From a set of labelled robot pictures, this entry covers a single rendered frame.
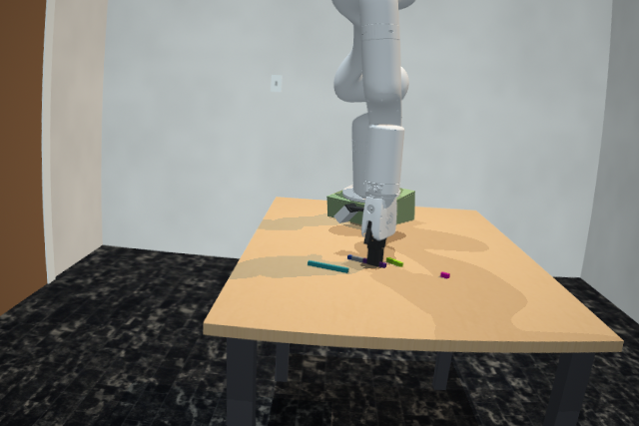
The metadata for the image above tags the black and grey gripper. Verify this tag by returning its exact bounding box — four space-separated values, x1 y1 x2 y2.
361 192 397 266

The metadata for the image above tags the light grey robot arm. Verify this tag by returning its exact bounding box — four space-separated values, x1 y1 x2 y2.
331 0 415 203

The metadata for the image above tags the lime green rod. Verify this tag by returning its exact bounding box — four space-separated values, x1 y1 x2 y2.
386 257 403 267

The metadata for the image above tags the purple rod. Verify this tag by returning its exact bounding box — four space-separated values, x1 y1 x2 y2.
362 258 386 268

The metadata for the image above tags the turquoise rod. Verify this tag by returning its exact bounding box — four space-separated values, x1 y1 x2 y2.
308 260 348 273

